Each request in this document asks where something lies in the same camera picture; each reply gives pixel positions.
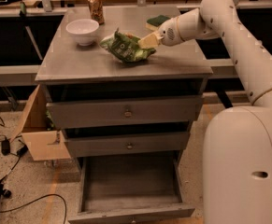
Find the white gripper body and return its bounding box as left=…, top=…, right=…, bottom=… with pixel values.
left=158, top=18, right=183, bottom=47

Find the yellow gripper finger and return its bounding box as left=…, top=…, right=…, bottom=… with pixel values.
left=138, top=31, right=164, bottom=49

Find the green jalapeno chip bag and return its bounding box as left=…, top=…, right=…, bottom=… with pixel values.
left=99, top=30, right=156, bottom=63

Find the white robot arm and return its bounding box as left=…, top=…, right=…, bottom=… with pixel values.
left=139, top=0, right=272, bottom=224

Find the grey wooden drawer cabinet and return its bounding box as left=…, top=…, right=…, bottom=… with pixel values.
left=35, top=5, right=214, bottom=161

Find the top grey drawer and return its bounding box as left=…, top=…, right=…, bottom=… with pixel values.
left=47, top=96, right=203, bottom=129

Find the middle grey drawer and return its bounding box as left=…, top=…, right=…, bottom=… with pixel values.
left=65, top=132, right=190, bottom=157

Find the open bottom grey drawer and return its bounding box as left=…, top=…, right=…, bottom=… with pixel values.
left=68, top=151, right=194, bottom=224

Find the green yellow sponge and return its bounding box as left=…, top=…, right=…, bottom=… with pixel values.
left=146, top=15, right=169, bottom=31

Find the white ceramic bowl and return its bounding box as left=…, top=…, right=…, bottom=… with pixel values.
left=65, top=19, right=99, bottom=46

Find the patterned drink can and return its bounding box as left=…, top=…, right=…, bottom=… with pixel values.
left=87, top=0, right=105, bottom=24

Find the open cardboard box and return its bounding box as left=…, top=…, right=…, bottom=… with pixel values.
left=10, top=86, right=70, bottom=161

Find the black power adapter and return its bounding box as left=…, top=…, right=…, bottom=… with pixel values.
left=1, top=139, right=10, bottom=156

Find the black floor cable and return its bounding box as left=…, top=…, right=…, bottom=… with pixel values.
left=0, top=103, right=68, bottom=224

